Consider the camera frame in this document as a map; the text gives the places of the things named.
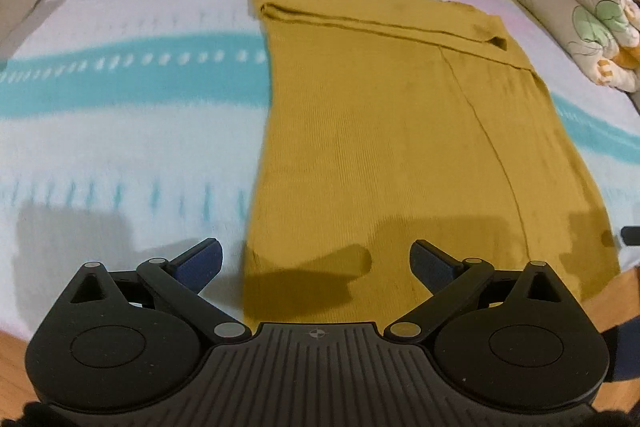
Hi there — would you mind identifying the mustard yellow knit sweater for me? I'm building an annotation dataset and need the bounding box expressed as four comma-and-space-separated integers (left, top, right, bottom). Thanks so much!
242, 0, 620, 326

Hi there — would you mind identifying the floral white rolled duvet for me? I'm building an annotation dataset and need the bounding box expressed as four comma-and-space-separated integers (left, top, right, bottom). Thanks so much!
465, 0, 640, 94

